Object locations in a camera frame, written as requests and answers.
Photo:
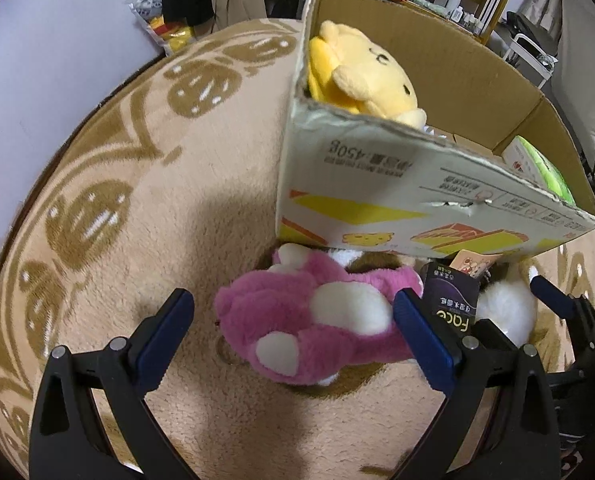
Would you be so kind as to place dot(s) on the clear bag with yellow items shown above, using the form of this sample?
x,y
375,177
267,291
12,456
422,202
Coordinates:
x,y
152,12

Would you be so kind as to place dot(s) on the white trolley cart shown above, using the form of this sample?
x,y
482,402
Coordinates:
x,y
522,45

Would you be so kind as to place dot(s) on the white fluffy pompom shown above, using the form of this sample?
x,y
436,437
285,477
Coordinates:
x,y
507,305

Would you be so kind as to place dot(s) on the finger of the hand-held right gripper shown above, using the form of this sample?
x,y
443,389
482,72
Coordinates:
x,y
550,295
492,332

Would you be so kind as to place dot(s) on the row of white bottles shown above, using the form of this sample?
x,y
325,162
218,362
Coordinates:
x,y
455,7

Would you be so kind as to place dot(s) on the pink plush toy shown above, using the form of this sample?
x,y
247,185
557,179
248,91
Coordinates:
x,y
277,305

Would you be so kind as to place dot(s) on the black tissue packet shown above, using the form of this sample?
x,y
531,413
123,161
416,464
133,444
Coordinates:
x,y
447,290

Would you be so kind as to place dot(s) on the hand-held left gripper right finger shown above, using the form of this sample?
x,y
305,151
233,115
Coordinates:
x,y
425,345

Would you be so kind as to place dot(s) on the yellow plush toy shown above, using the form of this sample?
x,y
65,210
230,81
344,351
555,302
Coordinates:
x,y
372,75

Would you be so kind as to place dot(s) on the green tissue pack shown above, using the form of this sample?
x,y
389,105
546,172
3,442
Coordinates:
x,y
547,165

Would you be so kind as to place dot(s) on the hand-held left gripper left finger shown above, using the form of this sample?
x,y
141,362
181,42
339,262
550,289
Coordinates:
x,y
165,340

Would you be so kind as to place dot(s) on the cardboard box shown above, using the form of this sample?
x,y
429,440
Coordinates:
x,y
377,180

